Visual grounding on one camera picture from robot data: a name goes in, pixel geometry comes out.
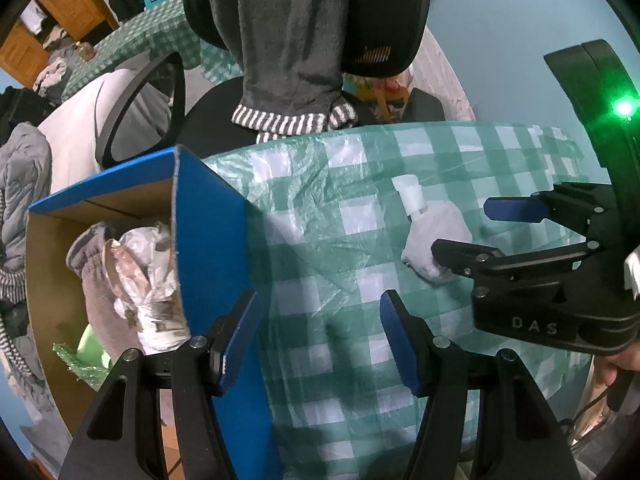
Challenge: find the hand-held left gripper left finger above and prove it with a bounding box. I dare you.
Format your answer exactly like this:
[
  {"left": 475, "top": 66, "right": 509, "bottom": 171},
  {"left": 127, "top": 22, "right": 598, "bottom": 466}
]
[{"left": 59, "top": 289, "right": 262, "bottom": 480}]

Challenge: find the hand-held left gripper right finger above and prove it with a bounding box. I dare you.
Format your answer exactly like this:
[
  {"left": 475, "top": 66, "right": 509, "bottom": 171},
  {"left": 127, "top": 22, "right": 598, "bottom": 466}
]
[{"left": 379, "top": 289, "right": 581, "bottom": 480}]

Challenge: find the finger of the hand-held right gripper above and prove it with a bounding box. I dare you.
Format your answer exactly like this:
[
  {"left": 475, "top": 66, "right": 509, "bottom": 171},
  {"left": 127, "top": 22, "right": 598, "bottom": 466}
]
[
  {"left": 483, "top": 182, "right": 626, "bottom": 246},
  {"left": 431, "top": 237, "right": 601, "bottom": 287}
]

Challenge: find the white sock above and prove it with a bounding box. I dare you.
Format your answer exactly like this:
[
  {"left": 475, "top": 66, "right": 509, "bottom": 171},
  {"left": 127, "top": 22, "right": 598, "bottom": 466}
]
[{"left": 391, "top": 174, "right": 473, "bottom": 286}]

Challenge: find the blue-rimmed cardboard box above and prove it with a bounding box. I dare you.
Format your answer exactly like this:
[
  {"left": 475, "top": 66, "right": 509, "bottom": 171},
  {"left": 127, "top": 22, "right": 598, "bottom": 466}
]
[{"left": 27, "top": 144, "right": 286, "bottom": 480}]

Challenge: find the clear plastic bag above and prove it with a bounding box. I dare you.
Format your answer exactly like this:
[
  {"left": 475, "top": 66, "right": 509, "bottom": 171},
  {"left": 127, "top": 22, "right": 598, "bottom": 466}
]
[{"left": 105, "top": 222, "right": 191, "bottom": 356}]

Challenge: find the grey fluffy cloth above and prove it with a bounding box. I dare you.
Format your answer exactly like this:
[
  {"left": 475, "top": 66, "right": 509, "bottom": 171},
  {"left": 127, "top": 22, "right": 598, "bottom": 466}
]
[{"left": 66, "top": 224, "right": 151, "bottom": 356}]

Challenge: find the light green soft item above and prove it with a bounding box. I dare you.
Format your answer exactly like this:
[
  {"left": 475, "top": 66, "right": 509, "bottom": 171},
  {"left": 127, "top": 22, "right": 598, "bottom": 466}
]
[{"left": 77, "top": 325, "right": 111, "bottom": 368}]

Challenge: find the person's right hand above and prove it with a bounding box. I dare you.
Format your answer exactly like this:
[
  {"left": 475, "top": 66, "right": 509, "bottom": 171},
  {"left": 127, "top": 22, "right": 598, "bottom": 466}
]
[{"left": 596, "top": 355, "right": 618, "bottom": 387}]

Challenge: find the green checkered plastic tablecloth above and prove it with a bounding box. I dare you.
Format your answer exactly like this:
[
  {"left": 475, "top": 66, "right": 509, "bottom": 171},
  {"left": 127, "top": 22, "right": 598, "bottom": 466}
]
[{"left": 200, "top": 120, "right": 618, "bottom": 480}]

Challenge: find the green tinsel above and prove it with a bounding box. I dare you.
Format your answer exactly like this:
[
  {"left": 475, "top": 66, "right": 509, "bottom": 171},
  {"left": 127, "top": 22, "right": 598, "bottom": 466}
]
[{"left": 52, "top": 342, "right": 108, "bottom": 386}]

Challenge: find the colourful toy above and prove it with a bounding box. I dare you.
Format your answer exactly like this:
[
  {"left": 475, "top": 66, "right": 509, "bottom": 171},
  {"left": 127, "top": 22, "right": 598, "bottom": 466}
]
[{"left": 345, "top": 72, "right": 416, "bottom": 121}]

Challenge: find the grey striped garment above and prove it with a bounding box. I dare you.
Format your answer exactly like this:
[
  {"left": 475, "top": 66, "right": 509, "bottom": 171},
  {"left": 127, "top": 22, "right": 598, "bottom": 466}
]
[{"left": 0, "top": 267, "right": 31, "bottom": 376}]

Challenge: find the black mesh office chair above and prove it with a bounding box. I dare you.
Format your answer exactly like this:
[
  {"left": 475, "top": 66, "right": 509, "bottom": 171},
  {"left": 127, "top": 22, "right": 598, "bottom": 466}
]
[{"left": 95, "top": 0, "right": 446, "bottom": 171}]

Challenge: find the grey quilted blanket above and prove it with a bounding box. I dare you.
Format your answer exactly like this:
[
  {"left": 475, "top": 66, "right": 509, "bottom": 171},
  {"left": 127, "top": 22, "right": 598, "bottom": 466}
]
[{"left": 0, "top": 122, "right": 53, "bottom": 261}]

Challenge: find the dark grey garment on chair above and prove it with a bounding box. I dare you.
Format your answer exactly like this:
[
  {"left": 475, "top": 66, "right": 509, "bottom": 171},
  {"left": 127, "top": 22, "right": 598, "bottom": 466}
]
[{"left": 195, "top": 0, "right": 361, "bottom": 143}]

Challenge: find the table with green checkered cloth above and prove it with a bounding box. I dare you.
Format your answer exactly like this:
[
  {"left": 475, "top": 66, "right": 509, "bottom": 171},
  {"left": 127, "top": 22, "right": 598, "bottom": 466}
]
[{"left": 60, "top": 0, "right": 241, "bottom": 101}]

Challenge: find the black clothes pile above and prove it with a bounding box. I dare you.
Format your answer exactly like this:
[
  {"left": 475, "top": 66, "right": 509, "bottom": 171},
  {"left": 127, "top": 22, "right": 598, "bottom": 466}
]
[{"left": 0, "top": 85, "right": 56, "bottom": 133}]

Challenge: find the pale crumpled clothes pile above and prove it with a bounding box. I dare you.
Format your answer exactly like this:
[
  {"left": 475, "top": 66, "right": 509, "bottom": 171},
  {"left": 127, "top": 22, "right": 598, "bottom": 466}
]
[{"left": 32, "top": 57, "right": 68, "bottom": 93}]

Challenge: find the wooden cabinet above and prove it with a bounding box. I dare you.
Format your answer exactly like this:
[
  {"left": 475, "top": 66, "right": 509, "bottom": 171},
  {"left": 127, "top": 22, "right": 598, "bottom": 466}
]
[{"left": 0, "top": 0, "right": 121, "bottom": 88}]

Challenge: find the black cable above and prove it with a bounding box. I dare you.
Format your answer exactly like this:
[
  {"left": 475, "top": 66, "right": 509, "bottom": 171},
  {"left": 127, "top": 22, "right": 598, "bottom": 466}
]
[{"left": 565, "top": 385, "right": 616, "bottom": 443}]

